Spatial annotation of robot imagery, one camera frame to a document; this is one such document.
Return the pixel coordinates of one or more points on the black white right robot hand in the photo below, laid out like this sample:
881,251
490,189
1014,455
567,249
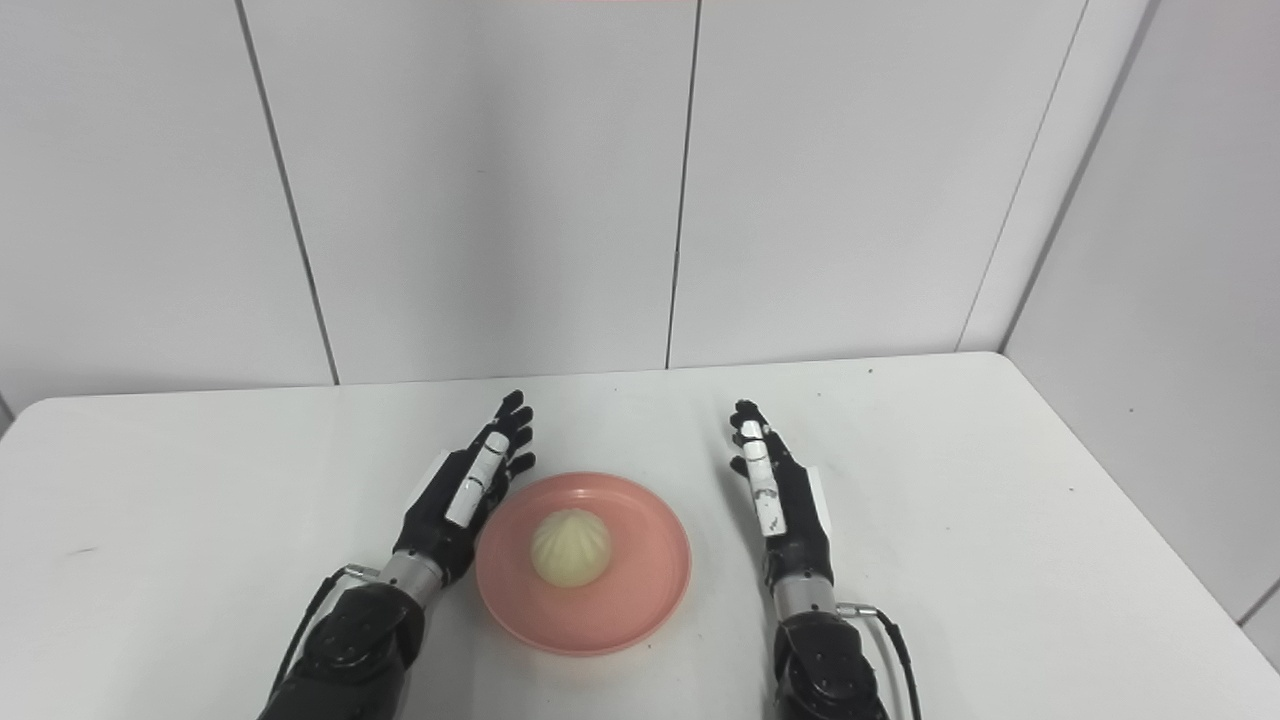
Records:
795,525

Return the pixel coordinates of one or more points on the cream steamed bun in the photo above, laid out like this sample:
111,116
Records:
570,547

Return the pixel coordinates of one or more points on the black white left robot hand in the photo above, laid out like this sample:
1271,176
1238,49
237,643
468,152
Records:
450,520

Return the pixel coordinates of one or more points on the pink round plate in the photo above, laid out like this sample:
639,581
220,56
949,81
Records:
620,610

